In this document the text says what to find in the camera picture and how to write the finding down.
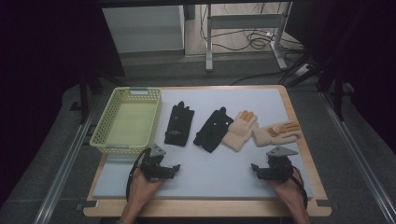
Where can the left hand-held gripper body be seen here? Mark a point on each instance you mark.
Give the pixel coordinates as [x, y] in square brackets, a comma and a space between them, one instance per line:
[152, 166]

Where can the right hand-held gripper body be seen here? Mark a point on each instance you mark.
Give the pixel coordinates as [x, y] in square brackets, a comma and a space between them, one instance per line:
[280, 168]

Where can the black glove with silver mark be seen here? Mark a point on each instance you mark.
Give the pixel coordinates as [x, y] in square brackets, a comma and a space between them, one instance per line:
[179, 124]

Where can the yellow-green plastic basket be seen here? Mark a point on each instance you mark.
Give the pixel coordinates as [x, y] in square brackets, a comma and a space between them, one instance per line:
[132, 124]

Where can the black glove with white dots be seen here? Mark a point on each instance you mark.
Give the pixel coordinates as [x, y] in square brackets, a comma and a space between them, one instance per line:
[213, 130]

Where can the person's right hand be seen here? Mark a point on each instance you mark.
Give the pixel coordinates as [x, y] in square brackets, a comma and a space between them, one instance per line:
[291, 193]

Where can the person's left hand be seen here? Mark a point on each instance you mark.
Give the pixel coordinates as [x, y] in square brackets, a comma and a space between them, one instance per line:
[140, 191]

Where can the beige glove with orange patch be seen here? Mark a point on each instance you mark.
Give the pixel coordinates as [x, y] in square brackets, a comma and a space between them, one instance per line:
[274, 137]

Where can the plain beige knit glove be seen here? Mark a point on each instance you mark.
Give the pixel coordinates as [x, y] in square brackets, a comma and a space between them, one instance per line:
[239, 130]

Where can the wooden table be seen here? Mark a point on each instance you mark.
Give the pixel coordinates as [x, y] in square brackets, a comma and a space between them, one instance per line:
[202, 208]

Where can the black table clamp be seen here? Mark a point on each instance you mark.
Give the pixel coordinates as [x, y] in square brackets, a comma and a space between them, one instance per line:
[324, 203]
[87, 204]

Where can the black stand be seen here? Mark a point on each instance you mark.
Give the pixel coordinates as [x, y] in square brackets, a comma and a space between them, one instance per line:
[84, 93]
[337, 93]

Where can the white power strip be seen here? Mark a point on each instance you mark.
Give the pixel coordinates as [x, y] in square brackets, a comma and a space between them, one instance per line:
[302, 70]

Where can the white cabinet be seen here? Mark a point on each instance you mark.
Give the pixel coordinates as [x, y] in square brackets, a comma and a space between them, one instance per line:
[143, 28]

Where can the black curtain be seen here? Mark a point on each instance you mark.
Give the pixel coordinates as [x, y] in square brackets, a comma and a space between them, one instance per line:
[46, 46]
[358, 37]

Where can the aluminium rail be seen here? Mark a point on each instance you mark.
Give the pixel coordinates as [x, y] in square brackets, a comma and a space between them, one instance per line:
[62, 174]
[361, 161]

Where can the grey metal desk frame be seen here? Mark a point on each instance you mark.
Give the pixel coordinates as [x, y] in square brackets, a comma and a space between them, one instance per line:
[243, 21]

